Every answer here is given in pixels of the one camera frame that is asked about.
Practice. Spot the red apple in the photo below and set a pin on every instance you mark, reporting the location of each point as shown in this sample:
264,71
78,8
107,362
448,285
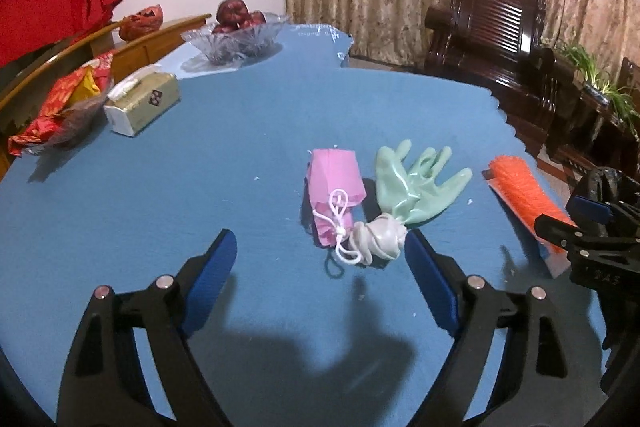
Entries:
256,18
232,12

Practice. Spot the tissue box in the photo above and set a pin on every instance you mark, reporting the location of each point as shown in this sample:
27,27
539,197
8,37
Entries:
145,104

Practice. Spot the red patterned packet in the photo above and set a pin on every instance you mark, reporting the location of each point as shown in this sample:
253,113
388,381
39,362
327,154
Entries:
55,102

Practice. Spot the green rubber glove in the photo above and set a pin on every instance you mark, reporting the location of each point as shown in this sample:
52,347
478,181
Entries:
410,187

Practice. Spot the glass fruit bowl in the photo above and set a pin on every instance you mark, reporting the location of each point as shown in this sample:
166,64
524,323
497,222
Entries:
235,44

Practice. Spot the yellow packet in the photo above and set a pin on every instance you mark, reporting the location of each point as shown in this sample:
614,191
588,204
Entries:
87,87

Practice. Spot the dark wooden armchair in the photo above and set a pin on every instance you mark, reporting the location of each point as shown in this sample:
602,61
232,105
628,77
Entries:
631,79
495,52

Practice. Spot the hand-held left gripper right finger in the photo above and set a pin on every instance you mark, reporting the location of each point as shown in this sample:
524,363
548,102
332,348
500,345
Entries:
430,282

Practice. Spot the red bag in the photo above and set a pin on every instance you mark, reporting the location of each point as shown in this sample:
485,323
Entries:
142,23

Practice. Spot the orange brush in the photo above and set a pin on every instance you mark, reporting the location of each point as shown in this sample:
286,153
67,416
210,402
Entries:
525,192

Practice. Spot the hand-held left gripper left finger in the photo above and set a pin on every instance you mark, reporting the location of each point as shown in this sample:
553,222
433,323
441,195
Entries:
215,277

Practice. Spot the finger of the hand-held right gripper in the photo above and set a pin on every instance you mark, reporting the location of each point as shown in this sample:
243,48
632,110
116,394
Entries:
560,232
590,210

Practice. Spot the dark wooden side table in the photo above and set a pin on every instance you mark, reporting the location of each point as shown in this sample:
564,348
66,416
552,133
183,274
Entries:
580,132

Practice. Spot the potted green plant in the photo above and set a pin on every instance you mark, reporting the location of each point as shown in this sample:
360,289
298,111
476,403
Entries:
595,77

